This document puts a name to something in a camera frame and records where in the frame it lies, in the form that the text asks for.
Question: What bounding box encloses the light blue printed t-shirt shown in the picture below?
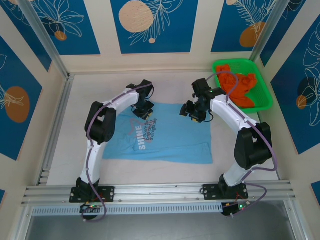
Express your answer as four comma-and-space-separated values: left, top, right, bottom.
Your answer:
102, 101, 214, 165

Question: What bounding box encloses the orange t-shirt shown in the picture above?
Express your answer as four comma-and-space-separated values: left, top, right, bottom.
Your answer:
216, 64, 258, 109

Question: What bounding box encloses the green perforated plastic basket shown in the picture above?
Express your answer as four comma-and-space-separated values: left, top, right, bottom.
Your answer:
211, 58, 273, 114

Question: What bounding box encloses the grey metal sheet panel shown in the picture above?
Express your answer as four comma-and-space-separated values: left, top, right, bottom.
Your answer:
23, 214, 297, 240

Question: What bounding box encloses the thin black camera cable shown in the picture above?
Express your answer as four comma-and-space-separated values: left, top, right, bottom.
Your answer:
203, 110, 214, 124

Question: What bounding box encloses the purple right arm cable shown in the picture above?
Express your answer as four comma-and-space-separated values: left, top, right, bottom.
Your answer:
205, 71, 278, 217

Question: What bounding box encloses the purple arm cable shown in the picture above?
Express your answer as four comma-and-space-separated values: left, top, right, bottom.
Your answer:
205, 71, 278, 217
82, 82, 155, 223

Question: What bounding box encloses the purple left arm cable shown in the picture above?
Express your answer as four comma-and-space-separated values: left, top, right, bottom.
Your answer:
82, 82, 155, 223

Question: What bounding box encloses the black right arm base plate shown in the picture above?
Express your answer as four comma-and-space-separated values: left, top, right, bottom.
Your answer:
201, 183, 250, 201

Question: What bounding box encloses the long aluminium mounting rail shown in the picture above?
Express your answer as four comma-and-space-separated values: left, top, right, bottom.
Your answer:
21, 180, 300, 206

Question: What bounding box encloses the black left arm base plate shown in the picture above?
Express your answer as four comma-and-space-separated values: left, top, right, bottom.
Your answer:
69, 185, 116, 204

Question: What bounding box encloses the white slotted cable duct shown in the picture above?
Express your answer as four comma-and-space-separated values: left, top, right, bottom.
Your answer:
31, 201, 226, 217

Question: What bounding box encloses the aluminium frame post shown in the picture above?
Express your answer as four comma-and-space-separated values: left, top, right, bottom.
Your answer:
249, 0, 288, 66
16, 0, 71, 79

